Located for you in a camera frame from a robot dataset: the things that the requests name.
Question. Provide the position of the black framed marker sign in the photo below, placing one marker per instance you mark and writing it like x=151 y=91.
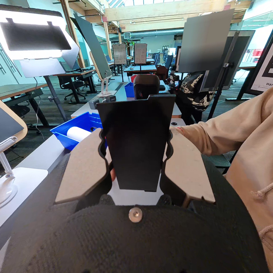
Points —
x=262 y=64

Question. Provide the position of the person's right forearm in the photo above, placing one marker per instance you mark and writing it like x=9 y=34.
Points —
x=224 y=132

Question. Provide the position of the black plate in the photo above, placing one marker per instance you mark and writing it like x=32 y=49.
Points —
x=134 y=138

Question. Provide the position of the grey light stand pole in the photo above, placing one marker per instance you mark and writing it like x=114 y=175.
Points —
x=55 y=98

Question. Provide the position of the grey panel on tripod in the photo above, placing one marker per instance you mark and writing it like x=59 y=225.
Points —
x=241 y=59

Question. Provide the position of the whiteboard on stand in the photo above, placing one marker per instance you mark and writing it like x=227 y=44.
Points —
x=119 y=53
x=140 y=53

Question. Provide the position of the white metal panel stand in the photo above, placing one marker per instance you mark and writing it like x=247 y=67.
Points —
x=25 y=181

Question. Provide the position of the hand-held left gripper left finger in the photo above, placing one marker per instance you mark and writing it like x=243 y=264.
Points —
x=83 y=170

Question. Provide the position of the white tape roll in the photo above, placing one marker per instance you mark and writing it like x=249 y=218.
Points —
x=77 y=134

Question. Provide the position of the person in beige hoodie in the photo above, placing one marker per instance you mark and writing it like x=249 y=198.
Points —
x=256 y=192

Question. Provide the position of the white studio light panel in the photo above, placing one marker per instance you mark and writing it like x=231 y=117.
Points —
x=42 y=55

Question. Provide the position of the small blue plastic bin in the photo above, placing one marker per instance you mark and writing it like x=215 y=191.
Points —
x=129 y=90

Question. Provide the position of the grey mesh office chair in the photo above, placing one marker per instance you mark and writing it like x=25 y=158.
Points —
x=219 y=161

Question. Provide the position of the wooden office desk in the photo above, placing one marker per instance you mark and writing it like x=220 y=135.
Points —
x=74 y=73

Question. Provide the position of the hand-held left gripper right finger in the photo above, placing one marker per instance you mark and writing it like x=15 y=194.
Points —
x=187 y=170

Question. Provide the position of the black office chair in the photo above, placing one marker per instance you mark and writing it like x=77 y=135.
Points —
x=72 y=85

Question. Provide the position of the small grey device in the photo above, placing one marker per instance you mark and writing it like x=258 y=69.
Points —
x=111 y=99
x=93 y=104

